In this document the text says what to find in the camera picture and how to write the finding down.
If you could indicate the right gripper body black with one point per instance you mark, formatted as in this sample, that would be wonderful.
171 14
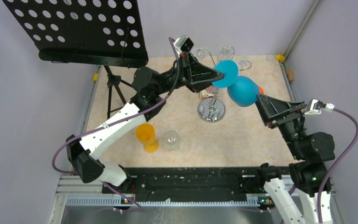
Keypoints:
296 109

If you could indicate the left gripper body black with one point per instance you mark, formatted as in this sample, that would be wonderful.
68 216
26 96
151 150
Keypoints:
181 75

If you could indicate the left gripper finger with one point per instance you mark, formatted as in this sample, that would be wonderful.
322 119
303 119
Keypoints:
201 81
197 71

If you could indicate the blue wine glass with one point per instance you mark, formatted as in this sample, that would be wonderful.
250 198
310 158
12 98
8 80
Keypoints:
241 89

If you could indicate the clear wine glass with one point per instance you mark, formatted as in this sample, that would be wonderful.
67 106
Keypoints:
226 53
171 140
201 53
244 65

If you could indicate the clear wine glass front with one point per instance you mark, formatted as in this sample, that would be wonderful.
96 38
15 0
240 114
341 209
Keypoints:
171 140

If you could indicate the orange wine glass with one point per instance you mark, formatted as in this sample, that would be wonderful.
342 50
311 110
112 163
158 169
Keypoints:
145 134

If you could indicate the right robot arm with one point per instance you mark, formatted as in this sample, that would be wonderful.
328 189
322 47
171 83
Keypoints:
311 152

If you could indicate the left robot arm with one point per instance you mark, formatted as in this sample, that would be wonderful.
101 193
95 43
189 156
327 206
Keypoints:
84 151

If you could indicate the small red white box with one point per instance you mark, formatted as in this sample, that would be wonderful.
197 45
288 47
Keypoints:
209 92

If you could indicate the blue and orange toy car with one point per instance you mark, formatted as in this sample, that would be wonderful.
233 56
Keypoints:
261 91

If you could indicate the small wooden block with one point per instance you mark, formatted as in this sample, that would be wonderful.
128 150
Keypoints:
290 74

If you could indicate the yellow corner clip right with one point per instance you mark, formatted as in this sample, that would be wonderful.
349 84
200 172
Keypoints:
280 58

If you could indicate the black perforated music stand desk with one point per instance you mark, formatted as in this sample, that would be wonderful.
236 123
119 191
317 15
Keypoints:
100 32

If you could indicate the aluminium corner profile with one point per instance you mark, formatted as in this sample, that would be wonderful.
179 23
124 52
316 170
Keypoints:
303 25

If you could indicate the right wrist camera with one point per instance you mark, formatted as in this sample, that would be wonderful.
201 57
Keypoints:
315 107

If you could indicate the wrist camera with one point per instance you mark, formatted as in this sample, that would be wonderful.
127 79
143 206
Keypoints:
183 44
315 107

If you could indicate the chrome wire wine glass rack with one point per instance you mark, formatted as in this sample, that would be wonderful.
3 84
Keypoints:
211 109

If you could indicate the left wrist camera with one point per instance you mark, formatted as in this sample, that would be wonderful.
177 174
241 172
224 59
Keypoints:
183 44

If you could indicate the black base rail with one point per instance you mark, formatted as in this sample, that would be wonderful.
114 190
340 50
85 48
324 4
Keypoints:
192 185

